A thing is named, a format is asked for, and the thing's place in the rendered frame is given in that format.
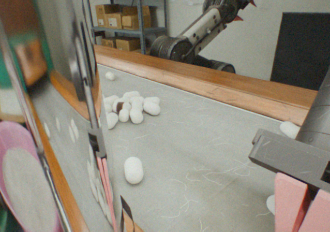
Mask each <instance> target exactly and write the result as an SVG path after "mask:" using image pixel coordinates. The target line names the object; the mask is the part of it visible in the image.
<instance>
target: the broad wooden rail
mask: <svg viewBox="0 0 330 232"><path fill-rule="evenodd" d="M94 49H95V55H96V62H97V64H101V65H103V66H105V67H109V68H113V69H116V70H120V71H123V72H125V73H128V74H131V75H134V76H138V77H142V78H145V79H147V80H150V81H154V82H158V83H161V84H165V85H168V86H171V87H173V88H176V89H180V90H183V91H186V92H190V93H192V94H195V95H199V96H202V97H206V98H209V99H212V100H215V101H217V102H220V103H224V104H227V105H231V106H234V107H238V108H239V109H244V110H247V111H251V112H254V113H257V114H261V115H262V116H265V117H269V118H272V119H275V120H279V121H283V122H284V121H290V122H291V123H292V124H294V125H296V126H298V127H301V126H302V124H303V121H304V119H305V117H306V115H307V113H308V111H309V109H310V107H311V105H312V103H313V100H314V98H315V97H316V95H317V93H318V91H314V90H310V89H304V88H299V87H296V86H292V85H287V84H282V83H277V82H272V81H266V80H261V79H259V78H253V77H248V76H243V75H238V74H232V73H229V72H226V71H221V70H215V69H210V68H205V67H200V66H195V65H192V64H187V63H181V62H176V61H171V60H166V59H160V58H159V57H154V56H149V55H144V54H138V53H133V52H128V51H125V50H120V49H115V48H109V47H104V46H99V45H94Z"/></svg>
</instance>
